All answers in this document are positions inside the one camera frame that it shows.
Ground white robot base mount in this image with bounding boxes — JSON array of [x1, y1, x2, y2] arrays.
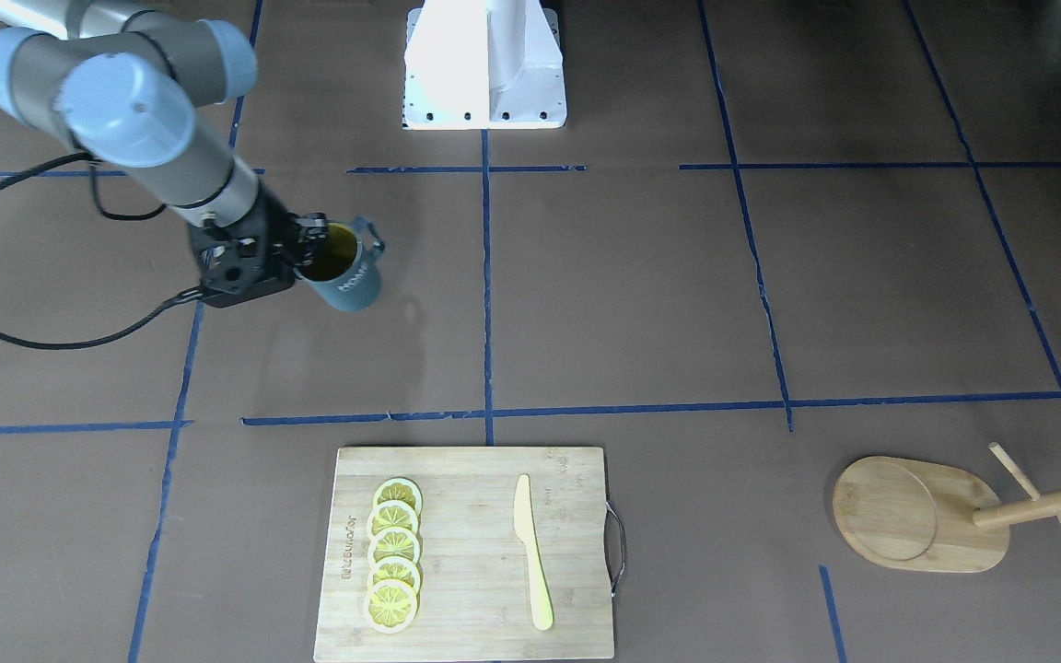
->
[[402, 1, 568, 130]]

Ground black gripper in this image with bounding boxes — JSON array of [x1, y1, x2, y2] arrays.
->
[[188, 192, 330, 308]]

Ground wooden cup storage rack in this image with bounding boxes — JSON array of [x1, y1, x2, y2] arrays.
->
[[831, 442, 1061, 575]]

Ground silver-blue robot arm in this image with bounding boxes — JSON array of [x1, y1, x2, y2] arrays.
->
[[0, 1, 330, 308]]

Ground teal mug yellow inside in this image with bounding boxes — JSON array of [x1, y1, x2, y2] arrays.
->
[[295, 215, 386, 313]]

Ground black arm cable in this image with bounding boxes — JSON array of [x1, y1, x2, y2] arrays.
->
[[0, 152, 218, 352]]

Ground bamboo cutting board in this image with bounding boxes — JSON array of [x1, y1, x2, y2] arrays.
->
[[313, 446, 615, 662]]

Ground yellow plastic knife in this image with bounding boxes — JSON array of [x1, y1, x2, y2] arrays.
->
[[514, 473, 554, 631]]

